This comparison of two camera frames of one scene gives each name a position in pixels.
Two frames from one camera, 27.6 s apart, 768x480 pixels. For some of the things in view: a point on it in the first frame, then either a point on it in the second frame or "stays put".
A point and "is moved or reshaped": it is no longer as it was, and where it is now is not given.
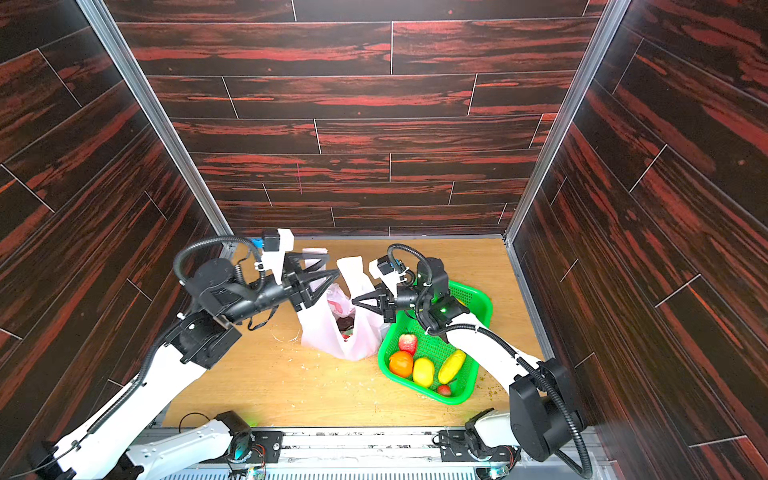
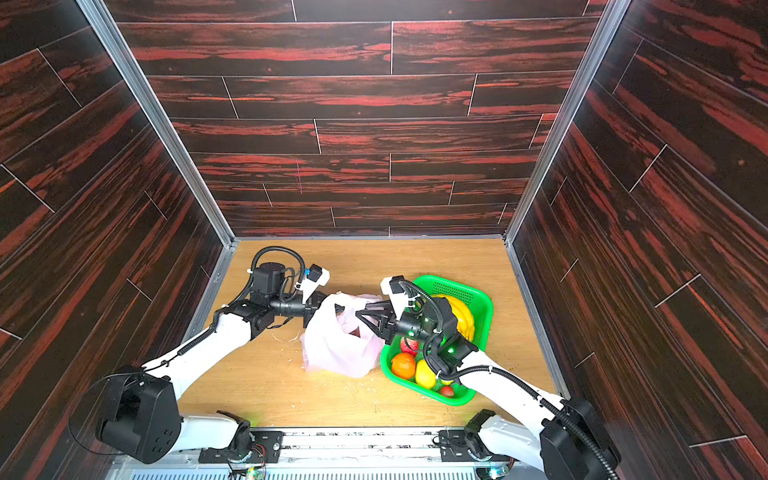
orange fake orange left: (401, 363) stays put
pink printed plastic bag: (333, 324) is moved or reshaped
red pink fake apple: (408, 343) stays put
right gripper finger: (385, 308) to (381, 316)
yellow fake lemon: (423, 372) stays put
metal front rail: (384, 454) stays put
